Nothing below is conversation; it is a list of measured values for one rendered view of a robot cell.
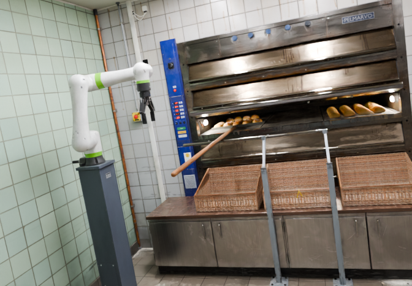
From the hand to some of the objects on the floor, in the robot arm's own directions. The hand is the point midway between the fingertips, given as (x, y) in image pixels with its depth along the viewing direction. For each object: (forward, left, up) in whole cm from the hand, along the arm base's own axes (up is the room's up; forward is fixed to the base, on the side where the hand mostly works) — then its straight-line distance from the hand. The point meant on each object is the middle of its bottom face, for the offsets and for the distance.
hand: (149, 120), depth 233 cm
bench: (+75, +76, -146) cm, 181 cm away
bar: (+58, +54, -146) cm, 166 cm away
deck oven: (+76, +199, -146) cm, 258 cm away
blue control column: (-21, +196, -146) cm, 245 cm away
